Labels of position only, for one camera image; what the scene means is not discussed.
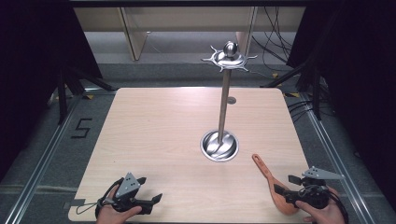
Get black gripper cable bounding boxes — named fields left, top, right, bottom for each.
left=326, top=188, right=350, bottom=224
left=75, top=176, right=125, bottom=218

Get black floor cables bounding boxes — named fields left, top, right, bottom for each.
left=288, top=98, right=316, bottom=123

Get black metal stand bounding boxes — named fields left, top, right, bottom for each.
left=261, top=60, right=322, bottom=121
left=56, top=66, right=117, bottom=126

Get metal utensil rack with hooks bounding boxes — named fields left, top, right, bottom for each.
left=200, top=40, right=259, bottom=163

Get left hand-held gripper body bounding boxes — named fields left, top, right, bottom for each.
left=110, top=172, right=154, bottom=216

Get aluminium floor rail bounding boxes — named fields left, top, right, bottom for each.
left=3, top=90, right=118, bottom=224
left=300, top=92, right=375, bottom=224

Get orange-brown wooden spoon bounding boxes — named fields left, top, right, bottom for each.
left=251, top=153, right=301, bottom=217

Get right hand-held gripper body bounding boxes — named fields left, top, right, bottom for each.
left=293, top=165, right=347, bottom=210

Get person's left hand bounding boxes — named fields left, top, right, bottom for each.
left=95, top=185, right=143, bottom=224

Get light wooden desk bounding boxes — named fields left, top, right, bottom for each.
left=74, top=7, right=306, bottom=62

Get dark curtain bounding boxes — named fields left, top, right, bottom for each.
left=286, top=0, right=396, bottom=218
left=0, top=0, right=104, bottom=183

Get hanging black cable bundle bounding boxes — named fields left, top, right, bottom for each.
left=251, top=6, right=297, bottom=64

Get person's right hand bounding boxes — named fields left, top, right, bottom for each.
left=294, top=187, right=347, bottom=224

